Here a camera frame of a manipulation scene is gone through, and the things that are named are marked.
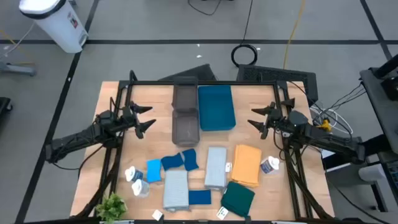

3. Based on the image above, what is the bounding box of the coiled black floor cable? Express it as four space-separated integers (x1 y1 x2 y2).
230 0 259 68

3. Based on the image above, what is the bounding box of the white roll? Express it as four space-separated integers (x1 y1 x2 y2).
358 164 387 183

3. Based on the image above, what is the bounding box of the black looped floor cable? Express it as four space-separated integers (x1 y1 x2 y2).
188 0 223 16

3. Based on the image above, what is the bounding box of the small green plant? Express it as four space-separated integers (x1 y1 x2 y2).
95 192 128 223

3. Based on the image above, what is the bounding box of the white trash can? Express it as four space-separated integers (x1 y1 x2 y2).
18 0 90 54

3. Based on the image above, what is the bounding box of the grey translucent plastic bin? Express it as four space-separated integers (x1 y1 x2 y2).
171 108 201 148
172 76 199 110

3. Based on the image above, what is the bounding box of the white printed paper sheet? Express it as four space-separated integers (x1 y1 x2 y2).
320 148 335 160

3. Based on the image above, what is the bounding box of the black equipment stand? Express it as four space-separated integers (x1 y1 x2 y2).
322 133 398 215

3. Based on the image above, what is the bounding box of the grey stand foot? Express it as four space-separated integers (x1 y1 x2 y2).
0 61 37 77

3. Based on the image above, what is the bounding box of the grey waffle towel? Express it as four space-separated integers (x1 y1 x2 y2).
203 146 228 190
162 170 190 213

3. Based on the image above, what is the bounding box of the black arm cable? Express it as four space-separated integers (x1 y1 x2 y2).
51 144 106 180
272 130 287 161

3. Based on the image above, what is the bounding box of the black metal table frame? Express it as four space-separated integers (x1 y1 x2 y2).
70 70 336 223

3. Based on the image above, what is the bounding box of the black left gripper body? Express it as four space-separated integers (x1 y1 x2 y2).
121 101 146 140

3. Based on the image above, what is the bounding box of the black device on desk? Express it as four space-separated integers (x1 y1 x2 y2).
369 54 398 102

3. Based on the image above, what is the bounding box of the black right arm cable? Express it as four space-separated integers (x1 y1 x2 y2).
272 130 287 161

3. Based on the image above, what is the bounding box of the blue plastic bin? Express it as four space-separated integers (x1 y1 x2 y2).
198 84 236 132

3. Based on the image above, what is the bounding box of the black frame clamp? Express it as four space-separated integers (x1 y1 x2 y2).
280 98 296 110

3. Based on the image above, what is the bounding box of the dark green towel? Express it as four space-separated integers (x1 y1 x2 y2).
220 181 256 218

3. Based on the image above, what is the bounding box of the black mesh panel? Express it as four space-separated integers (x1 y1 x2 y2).
236 64 319 106

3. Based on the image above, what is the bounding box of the grey desk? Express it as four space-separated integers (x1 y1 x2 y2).
359 67 398 155

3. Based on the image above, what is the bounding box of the white floor cable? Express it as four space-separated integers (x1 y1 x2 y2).
0 22 35 60

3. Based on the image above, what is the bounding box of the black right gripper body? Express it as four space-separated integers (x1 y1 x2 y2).
261 101 292 140

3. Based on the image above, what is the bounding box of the yellow floor cable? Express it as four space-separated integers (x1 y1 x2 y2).
282 0 307 70

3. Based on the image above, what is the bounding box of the light blue sponge cloth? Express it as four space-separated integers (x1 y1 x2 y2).
146 159 163 184

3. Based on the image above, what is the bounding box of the white cable bundle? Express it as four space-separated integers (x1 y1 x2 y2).
309 105 354 135

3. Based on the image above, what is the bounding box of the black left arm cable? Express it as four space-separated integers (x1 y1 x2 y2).
51 144 106 180

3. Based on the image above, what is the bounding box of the black floor object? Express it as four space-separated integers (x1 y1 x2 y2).
0 96 14 116

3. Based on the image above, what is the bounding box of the yellow towel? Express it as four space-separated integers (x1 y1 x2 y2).
230 144 263 189

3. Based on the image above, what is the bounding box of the white-capped clear bottle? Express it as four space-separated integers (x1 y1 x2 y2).
131 179 151 198

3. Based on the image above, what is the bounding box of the yellow cable connector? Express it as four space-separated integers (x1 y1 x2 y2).
317 118 333 132

